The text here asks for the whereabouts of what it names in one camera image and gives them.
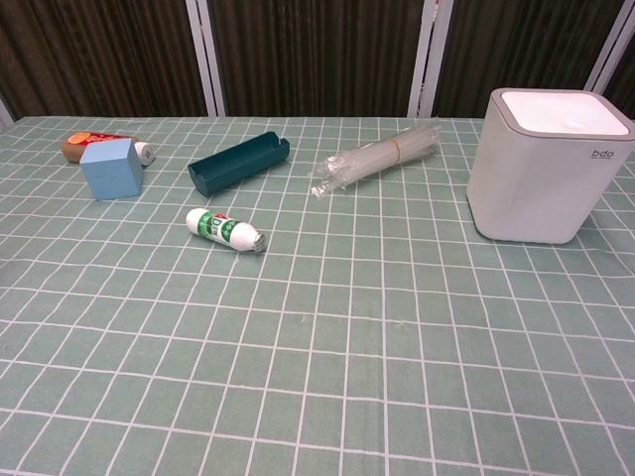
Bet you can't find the white green labelled small bottle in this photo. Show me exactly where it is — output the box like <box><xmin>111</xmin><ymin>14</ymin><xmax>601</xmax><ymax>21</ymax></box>
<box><xmin>186</xmin><ymin>207</ymin><xmax>269</xmax><ymax>255</ymax></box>

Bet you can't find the white desktop trash bin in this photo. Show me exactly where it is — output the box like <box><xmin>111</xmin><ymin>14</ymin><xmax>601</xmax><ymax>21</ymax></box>
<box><xmin>466</xmin><ymin>87</ymin><xmax>634</xmax><ymax>246</ymax></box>

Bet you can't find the green white checked tablecloth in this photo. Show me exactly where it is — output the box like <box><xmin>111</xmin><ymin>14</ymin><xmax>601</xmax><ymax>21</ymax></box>
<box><xmin>0</xmin><ymin>115</ymin><xmax>635</xmax><ymax>476</ymax></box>

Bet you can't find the bundle of clear plastic straws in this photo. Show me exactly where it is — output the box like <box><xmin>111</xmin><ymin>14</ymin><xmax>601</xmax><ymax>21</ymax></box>
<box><xmin>311</xmin><ymin>118</ymin><xmax>442</xmax><ymax>198</ymax></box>

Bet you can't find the dark teal plastic tray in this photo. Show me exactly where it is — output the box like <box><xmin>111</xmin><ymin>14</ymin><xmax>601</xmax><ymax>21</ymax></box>
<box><xmin>187</xmin><ymin>131</ymin><xmax>292</xmax><ymax>196</ymax></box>

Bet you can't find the light blue cube box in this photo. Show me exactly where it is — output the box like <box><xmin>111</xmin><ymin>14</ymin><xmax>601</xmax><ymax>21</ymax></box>
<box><xmin>79</xmin><ymin>138</ymin><xmax>144</xmax><ymax>201</ymax></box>

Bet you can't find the dark slatted screen panel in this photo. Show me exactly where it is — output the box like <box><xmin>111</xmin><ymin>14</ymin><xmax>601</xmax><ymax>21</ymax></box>
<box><xmin>414</xmin><ymin>0</ymin><xmax>634</xmax><ymax>119</ymax></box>
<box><xmin>200</xmin><ymin>0</ymin><xmax>438</xmax><ymax>119</ymax></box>
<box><xmin>597</xmin><ymin>19</ymin><xmax>635</xmax><ymax>120</ymax></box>
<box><xmin>0</xmin><ymin>0</ymin><xmax>219</xmax><ymax>119</ymax></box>

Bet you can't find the brown orange labelled bottle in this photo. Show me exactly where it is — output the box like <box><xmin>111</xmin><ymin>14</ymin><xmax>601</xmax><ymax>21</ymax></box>
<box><xmin>60</xmin><ymin>130</ymin><xmax>157</xmax><ymax>167</ymax></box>

